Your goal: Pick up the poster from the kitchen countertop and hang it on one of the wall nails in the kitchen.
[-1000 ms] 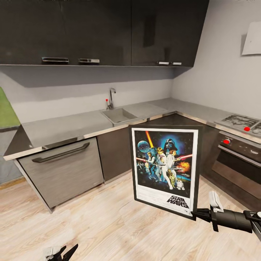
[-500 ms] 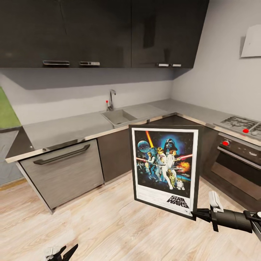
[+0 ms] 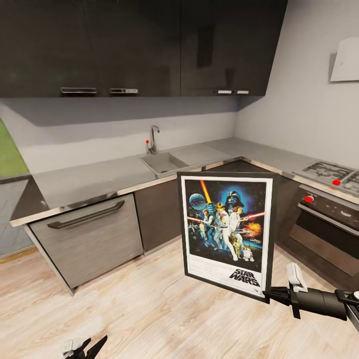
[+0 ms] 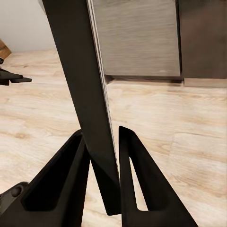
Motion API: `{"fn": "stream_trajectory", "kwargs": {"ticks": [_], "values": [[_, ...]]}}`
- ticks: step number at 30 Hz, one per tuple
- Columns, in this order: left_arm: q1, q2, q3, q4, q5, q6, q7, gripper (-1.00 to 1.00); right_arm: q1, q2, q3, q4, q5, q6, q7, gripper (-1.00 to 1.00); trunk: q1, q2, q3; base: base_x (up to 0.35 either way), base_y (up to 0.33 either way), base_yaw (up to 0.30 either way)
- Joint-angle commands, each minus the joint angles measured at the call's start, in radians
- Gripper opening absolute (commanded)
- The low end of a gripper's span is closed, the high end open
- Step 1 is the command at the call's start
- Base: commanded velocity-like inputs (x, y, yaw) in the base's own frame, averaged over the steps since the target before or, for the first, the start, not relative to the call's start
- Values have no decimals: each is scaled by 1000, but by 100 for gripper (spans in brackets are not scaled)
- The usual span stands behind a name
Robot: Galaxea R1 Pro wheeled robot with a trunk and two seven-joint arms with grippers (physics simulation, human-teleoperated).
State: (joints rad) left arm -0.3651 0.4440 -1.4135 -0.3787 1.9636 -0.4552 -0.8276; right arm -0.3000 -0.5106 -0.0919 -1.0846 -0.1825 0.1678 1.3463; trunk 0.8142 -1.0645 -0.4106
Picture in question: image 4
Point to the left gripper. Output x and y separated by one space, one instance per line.
5 77

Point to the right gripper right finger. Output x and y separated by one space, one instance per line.
165 209

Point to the dishwasher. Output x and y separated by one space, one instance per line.
139 39

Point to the poster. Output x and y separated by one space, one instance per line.
73 26

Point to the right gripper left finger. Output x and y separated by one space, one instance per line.
56 196

